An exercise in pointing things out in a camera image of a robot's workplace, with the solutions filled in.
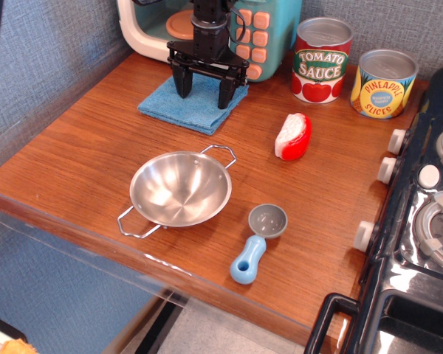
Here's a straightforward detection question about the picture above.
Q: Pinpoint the pineapple slices can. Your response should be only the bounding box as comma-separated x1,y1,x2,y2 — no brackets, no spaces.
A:
350,49,419,119

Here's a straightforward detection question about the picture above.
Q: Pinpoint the blue towel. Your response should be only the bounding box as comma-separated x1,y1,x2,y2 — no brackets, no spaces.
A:
138,74,249,136

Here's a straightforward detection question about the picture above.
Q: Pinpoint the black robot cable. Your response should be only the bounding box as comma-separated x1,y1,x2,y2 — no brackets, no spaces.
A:
227,10,247,44

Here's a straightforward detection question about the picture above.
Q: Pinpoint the clear acrylic barrier panel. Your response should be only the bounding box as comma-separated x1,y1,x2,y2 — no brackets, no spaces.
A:
0,212,303,353

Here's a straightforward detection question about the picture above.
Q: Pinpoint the steel bowl with wire handles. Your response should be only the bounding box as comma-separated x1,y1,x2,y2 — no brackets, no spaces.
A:
117,145,237,239

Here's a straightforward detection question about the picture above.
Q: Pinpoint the tomato sauce can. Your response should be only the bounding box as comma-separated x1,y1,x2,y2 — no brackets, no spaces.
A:
291,17,354,104

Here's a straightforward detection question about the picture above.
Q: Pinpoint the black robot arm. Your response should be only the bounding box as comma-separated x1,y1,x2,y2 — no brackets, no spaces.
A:
167,1,250,109

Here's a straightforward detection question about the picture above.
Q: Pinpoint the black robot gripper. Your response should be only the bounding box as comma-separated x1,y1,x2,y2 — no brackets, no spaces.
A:
167,23,249,109

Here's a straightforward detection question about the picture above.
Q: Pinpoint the red white toy food slice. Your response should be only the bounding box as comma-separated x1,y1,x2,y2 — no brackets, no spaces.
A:
275,113,312,161

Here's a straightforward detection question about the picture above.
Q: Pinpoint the teal toy microwave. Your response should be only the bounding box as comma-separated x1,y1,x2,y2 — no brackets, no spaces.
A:
117,0,302,82

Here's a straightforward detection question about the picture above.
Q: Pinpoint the blue grey toy scoop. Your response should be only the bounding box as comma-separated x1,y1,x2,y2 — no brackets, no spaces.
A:
230,204,288,285

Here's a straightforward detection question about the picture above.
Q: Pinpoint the black toy stove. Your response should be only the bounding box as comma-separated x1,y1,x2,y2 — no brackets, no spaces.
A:
305,68,443,353

